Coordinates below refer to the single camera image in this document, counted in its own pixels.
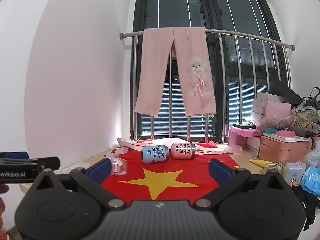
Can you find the red flag yellow stars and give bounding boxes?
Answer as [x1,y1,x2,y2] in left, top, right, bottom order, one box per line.
[101,149,239,205]

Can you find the blue printed cup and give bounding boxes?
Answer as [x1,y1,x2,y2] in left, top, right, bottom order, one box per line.
[141,145,170,164]

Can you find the clear plastic sticker cup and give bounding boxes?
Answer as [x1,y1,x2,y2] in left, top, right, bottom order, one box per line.
[110,158,127,176]

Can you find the pink storage box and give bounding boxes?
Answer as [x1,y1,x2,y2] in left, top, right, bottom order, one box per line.
[258,136,312,163]

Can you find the small white carton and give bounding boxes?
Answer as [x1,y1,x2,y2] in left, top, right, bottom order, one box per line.
[283,162,306,186]

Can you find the steel window railing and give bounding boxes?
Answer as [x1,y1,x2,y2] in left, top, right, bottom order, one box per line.
[120,27,294,140]

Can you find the black flat device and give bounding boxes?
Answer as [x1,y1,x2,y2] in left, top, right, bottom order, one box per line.
[233,124,256,129]

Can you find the black framed window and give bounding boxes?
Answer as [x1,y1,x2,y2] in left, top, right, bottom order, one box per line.
[133,0,291,143]

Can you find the blue tissue pack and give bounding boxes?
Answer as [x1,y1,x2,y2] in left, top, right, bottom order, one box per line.
[302,166,320,196]

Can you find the black handbag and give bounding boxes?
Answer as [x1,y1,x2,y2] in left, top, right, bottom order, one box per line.
[303,87,320,110]

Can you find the yellow paper cone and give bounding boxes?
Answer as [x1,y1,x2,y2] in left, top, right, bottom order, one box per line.
[249,158,270,168]

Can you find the pink pajama pants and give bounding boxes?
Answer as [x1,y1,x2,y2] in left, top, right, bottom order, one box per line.
[135,27,216,117]

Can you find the pink printed cup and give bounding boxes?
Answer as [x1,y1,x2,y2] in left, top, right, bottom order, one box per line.
[170,142,196,160]

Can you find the white stacked boxes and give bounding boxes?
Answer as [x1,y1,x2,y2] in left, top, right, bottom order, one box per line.
[250,92,287,126]

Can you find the black cloth strap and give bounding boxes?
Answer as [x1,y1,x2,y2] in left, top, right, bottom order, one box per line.
[291,184,320,231]

